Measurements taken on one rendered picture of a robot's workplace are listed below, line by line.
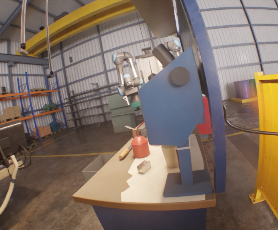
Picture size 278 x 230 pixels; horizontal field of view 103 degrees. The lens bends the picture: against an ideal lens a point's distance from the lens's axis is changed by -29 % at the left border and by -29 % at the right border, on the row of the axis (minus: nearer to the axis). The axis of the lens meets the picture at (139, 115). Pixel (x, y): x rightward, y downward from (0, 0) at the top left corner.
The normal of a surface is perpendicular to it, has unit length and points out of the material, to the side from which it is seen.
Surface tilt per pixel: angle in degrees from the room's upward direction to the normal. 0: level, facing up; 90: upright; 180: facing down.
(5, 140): 109
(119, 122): 90
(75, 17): 90
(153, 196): 0
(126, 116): 90
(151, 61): 90
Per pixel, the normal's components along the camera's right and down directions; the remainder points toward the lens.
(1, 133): 0.88, 0.21
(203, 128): -0.52, 0.22
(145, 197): -0.21, -0.97
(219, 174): -0.28, 0.18
